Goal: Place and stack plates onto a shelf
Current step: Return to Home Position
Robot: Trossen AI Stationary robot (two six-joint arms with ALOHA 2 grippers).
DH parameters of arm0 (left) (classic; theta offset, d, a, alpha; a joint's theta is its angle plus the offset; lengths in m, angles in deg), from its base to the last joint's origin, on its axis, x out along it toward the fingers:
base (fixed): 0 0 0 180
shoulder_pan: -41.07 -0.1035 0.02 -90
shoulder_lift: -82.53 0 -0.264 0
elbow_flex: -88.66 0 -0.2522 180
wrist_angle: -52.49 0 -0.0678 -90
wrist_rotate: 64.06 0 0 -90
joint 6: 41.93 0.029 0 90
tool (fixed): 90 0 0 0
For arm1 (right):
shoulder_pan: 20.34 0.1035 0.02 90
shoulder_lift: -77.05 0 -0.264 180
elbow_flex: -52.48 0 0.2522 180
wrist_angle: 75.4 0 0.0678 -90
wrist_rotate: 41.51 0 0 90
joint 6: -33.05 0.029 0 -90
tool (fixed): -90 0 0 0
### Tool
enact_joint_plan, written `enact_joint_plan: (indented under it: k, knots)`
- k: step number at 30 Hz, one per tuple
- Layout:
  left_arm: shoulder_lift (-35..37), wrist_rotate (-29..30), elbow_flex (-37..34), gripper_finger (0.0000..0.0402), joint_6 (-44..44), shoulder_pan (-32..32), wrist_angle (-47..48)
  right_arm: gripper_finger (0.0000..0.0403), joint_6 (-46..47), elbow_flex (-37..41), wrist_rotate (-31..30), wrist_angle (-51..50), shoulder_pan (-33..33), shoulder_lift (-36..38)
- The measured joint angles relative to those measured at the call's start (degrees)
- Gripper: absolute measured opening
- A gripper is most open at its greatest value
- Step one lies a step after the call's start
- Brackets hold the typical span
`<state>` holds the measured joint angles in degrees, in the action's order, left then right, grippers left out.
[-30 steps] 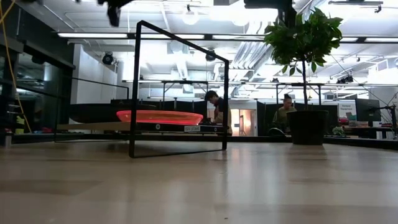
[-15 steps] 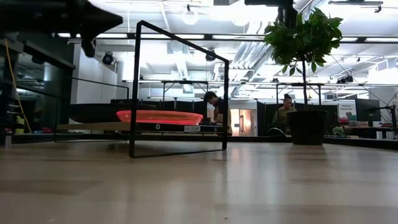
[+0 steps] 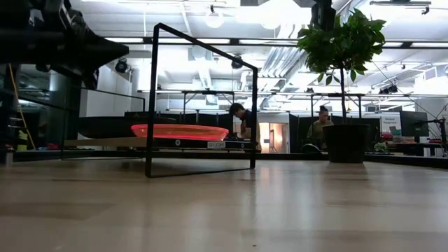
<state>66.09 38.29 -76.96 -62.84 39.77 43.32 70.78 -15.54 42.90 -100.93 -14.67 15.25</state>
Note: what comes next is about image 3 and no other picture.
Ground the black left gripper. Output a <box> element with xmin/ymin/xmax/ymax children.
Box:
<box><xmin>0</xmin><ymin>0</ymin><xmax>129</xmax><ymax>90</ymax></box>

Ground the long ceiling light strip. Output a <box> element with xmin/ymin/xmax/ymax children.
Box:
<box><xmin>104</xmin><ymin>36</ymin><xmax>145</xmax><ymax>44</ymax></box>
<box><xmin>409</xmin><ymin>41</ymin><xmax>448</xmax><ymax>49</ymax></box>

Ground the black partition panel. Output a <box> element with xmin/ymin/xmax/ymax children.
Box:
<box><xmin>124</xmin><ymin>111</ymin><xmax>235</xmax><ymax>129</ymax></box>

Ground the round ceiling lamp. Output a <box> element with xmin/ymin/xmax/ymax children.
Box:
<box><xmin>204</xmin><ymin>5</ymin><xmax>225</xmax><ymax>29</ymax></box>

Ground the person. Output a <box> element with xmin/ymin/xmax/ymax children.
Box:
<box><xmin>227</xmin><ymin>102</ymin><xmax>263</xmax><ymax>153</ymax></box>
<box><xmin>302</xmin><ymin>104</ymin><xmax>335</xmax><ymax>153</ymax></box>

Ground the green leafy tree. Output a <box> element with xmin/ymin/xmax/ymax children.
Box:
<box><xmin>296</xmin><ymin>7</ymin><xmax>388</xmax><ymax>125</ymax></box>

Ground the black plant pot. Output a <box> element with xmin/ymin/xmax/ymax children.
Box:
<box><xmin>321</xmin><ymin>123</ymin><xmax>372</xmax><ymax>164</ymax></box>

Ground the white printed sign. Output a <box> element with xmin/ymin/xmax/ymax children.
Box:
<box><xmin>380</xmin><ymin>113</ymin><xmax>403</xmax><ymax>137</ymax></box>

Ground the black computer monitor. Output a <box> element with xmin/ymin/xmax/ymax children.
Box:
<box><xmin>399</xmin><ymin>110</ymin><xmax>430</xmax><ymax>138</ymax></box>

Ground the black wire rack frame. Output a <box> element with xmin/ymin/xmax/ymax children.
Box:
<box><xmin>61</xmin><ymin>22</ymin><xmax>260</xmax><ymax>179</ymax></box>

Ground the yellow cable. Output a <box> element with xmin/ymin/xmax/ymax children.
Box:
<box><xmin>7</xmin><ymin>63</ymin><xmax>37</xmax><ymax>151</ymax></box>

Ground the black background rig frame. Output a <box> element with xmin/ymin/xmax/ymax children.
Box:
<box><xmin>181</xmin><ymin>90</ymin><xmax>236</xmax><ymax>123</ymax></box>
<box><xmin>309</xmin><ymin>92</ymin><xmax>364</xmax><ymax>120</ymax></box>

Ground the black table edge rail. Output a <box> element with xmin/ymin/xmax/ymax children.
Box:
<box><xmin>0</xmin><ymin>149</ymin><xmax>448</xmax><ymax>169</ymax></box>

